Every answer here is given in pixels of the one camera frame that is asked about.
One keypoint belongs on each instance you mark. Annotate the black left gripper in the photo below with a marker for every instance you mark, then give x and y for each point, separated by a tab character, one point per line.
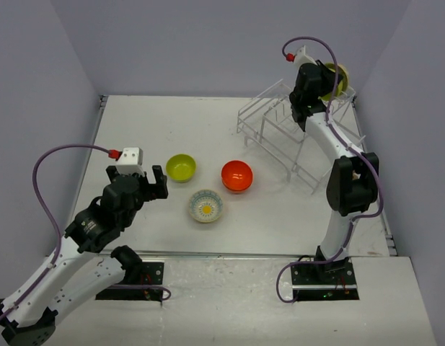
158	189

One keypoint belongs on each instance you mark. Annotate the lime green bowl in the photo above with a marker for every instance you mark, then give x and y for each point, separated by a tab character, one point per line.
181	168

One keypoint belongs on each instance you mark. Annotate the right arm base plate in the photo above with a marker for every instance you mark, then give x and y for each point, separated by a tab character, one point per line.
324	283

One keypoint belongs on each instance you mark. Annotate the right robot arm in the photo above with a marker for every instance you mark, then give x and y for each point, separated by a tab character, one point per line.
351	188

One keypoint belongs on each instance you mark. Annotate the tan bowl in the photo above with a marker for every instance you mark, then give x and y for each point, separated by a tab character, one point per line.
205	206
343	79

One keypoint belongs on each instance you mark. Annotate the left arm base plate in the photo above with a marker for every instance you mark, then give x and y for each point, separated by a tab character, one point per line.
148	273

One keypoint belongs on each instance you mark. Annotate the white wire dish rack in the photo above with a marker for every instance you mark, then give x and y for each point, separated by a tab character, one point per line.
266	120

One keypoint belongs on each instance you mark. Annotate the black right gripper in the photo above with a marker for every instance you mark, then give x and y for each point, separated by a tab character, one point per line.
328	77

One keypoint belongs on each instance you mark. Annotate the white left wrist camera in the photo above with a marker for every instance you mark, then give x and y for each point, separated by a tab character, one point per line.
130	161

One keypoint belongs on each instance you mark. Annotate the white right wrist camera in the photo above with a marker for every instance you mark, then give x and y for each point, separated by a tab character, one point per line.
303	57

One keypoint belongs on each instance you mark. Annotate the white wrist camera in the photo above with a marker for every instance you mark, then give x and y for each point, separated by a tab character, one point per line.
303	57
130	161

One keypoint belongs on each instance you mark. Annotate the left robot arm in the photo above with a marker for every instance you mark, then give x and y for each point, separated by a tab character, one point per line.
30	315

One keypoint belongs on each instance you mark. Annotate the olive green bowl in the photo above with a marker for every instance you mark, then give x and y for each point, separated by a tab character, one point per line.
330	66

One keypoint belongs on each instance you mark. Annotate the orange bowl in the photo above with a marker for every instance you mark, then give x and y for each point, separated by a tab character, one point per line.
236	192
236	174

